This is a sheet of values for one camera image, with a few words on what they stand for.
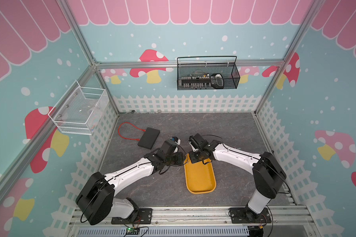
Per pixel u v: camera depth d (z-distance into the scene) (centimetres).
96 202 41
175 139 77
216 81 90
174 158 72
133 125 110
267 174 46
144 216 74
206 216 76
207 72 94
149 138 104
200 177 87
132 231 73
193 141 70
